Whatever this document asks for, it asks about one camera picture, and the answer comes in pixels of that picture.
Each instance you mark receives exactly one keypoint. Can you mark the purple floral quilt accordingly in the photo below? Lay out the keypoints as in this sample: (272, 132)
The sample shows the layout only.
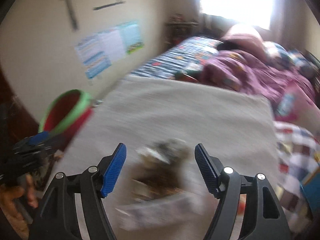
(242, 72)

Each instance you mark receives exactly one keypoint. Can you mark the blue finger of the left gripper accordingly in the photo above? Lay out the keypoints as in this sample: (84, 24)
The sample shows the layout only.
(38, 138)

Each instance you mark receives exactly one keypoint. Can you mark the grey patterned paper bag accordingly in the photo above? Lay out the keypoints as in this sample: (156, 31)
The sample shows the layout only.
(165, 154)

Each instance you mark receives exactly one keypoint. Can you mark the black vertical wall bracket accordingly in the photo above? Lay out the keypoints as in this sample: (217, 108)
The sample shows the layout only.
(71, 13)

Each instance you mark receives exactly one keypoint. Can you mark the red bin with green rim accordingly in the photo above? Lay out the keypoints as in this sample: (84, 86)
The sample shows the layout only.
(66, 115)

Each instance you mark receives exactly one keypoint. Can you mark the teal number wall poster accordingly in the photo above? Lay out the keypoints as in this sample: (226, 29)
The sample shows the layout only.
(131, 36)

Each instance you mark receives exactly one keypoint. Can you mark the blue plaid cartoon bedsheet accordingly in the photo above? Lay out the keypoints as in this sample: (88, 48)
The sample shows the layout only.
(190, 54)

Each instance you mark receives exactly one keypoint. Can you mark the blue plaid pillow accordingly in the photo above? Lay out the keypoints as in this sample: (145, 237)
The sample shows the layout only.
(277, 56)

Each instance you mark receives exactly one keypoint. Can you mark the person's left hand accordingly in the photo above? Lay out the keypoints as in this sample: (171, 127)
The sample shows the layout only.
(9, 207)

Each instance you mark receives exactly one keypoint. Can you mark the dark brown wooden door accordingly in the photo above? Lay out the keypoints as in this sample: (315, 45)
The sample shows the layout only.
(16, 122)

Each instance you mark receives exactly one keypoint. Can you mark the pink white snack wrapper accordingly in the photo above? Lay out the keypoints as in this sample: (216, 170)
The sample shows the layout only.
(166, 211)

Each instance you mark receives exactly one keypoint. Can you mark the black horizontal wall bracket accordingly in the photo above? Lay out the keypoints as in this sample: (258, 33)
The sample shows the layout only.
(117, 2)

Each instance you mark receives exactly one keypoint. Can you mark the white chart wall poster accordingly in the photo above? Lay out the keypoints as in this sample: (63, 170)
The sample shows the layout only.
(112, 44)

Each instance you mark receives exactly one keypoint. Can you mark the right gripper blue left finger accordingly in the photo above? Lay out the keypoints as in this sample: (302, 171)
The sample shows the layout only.
(110, 168)

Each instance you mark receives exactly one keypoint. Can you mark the pink pillow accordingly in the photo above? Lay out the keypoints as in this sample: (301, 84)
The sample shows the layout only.
(246, 38)

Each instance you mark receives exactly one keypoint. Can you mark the blue alphabet wall poster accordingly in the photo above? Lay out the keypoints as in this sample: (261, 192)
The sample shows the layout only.
(92, 55)

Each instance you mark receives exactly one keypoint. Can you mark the small cluttered side table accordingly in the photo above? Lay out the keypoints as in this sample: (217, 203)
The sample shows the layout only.
(177, 29)

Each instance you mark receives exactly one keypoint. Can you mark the grey towel mat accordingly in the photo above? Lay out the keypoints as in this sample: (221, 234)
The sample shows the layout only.
(234, 127)

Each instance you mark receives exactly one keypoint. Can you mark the bright curtained window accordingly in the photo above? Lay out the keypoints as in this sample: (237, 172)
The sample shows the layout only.
(253, 12)

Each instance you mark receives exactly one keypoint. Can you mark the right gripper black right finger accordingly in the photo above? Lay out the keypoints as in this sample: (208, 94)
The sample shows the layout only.
(210, 168)

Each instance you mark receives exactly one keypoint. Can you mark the dark brown gold packet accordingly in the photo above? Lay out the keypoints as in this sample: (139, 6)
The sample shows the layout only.
(156, 183)

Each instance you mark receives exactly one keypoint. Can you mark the pink pouch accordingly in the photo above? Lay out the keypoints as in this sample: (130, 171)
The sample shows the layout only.
(292, 104)

